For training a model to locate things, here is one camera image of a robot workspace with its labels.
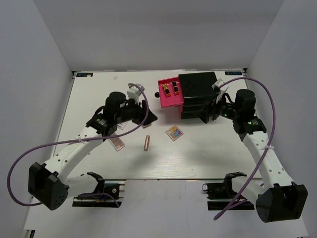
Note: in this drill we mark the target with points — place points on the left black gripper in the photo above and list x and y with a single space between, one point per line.
140 112

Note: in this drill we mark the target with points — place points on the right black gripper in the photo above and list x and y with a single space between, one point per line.
215 107

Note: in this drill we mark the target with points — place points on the black drawer organizer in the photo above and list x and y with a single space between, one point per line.
197 91

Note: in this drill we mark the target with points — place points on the rose gold lipstick tube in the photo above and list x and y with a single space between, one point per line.
147 142

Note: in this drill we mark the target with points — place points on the pink top drawer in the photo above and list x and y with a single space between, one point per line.
173 100

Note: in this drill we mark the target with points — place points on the gold black lipstick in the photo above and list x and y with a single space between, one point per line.
166 90
175 88

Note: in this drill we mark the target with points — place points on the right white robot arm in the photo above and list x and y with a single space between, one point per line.
279 198

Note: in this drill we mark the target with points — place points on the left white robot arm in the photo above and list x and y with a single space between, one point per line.
50 183

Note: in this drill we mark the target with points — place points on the clear labelled makeup case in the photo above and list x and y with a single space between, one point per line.
122 125

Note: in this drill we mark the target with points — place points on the brown eyeshadow palette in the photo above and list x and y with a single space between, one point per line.
145 126

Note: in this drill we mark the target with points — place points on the colourful eyeshadow palette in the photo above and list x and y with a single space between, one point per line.
174 133

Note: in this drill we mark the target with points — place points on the pink nude eyeshadow palette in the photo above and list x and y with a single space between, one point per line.
117 143

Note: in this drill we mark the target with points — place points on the blue label sticker right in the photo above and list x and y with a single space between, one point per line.
233 73

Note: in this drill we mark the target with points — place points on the blue label sticker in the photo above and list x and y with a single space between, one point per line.
233 73
84 74

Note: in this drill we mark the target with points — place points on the blue label sticker left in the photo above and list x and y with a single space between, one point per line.
84 74

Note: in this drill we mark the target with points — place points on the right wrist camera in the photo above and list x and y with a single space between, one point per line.
217 88

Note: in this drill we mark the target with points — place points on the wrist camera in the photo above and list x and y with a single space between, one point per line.
134 92
217 88

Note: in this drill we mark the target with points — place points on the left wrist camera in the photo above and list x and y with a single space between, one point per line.
134 92

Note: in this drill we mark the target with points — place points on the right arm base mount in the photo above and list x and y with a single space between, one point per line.
220 193

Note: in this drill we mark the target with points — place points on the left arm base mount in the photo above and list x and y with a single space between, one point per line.
107 194

